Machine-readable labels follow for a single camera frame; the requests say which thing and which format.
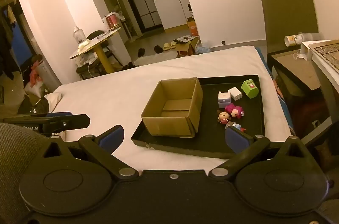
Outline orange box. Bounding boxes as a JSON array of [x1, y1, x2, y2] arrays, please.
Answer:
[[187, 20, 199, 36]]

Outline red cloth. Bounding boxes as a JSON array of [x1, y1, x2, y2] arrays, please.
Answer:
[[29, 60, 43, 87]]

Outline pink bear-suit figurine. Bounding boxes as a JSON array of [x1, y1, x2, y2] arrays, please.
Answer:
[[225, 103, 245, 118]]

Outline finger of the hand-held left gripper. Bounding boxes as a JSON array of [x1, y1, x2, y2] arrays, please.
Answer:
[[1, 112, 74, 122], [42, 114, 90, 136]]

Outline plastic cup on floor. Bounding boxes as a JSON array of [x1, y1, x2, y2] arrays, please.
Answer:
[[285, 32, 318, 48]]

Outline olive green panel board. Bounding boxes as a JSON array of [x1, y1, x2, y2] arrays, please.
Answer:
[[260, 0, 319, 55]]

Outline dark clothes on rack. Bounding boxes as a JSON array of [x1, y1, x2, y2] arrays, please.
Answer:
[[0, 2, 19, 79]]

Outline black tray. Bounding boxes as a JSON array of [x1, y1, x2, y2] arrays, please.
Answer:
[[131, 75, 265, 159]]

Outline clear plastic bottle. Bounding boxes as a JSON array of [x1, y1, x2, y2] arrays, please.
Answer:
[[73, 26, 86, 44]]

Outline white side desk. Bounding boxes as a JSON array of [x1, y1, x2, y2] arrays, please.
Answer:
[[300, 40, 339, 134]]

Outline white pillow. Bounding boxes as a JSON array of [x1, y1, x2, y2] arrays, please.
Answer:
[[44, 92, 63, 112]]

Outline white floor mat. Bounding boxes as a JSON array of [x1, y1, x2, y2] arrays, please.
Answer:
[[132, 51, 178, 67]]

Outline white lavender cube toy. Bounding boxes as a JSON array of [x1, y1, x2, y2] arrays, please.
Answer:
[[218, 91, 232, 108]]

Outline white charger plug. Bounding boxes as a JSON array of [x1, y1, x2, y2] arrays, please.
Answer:
[[229, 87, 243, 101]]

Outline patterned desk mat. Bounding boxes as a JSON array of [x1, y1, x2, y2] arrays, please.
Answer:
[[308, 41, 339, 68]]

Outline brown cardboard floor box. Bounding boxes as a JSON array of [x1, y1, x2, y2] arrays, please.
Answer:
[[176, 37, 199, 58]]

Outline round table with yellow leg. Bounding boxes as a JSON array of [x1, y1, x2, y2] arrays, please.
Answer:
[[69, 27, 122, 73]]

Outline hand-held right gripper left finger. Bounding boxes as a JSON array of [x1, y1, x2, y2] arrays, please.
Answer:
[[40, 125, 139, 183]]

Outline grey knit fabric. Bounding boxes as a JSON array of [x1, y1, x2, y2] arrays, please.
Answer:
[[0, 123, 53, 224]]

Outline white kitchen cabinet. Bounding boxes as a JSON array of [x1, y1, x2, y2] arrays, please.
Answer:
[[154, 0, 195, 30]]

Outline blue plastic bag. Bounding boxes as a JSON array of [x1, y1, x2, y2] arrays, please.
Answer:
[[195, 41, 212, 55]]

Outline red carton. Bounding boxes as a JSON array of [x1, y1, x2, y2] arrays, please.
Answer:
[[105, 14, 119, 31]]

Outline brown-haired doll figurine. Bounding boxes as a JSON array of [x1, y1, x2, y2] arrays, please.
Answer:
[[218, 111, 230, 124]]

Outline blue and red figurine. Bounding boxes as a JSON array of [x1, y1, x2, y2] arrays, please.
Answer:
[[226, 121, 246, 132]]

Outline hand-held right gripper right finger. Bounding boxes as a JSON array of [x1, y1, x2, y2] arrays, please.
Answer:
[[209, 126, 311, 183]]

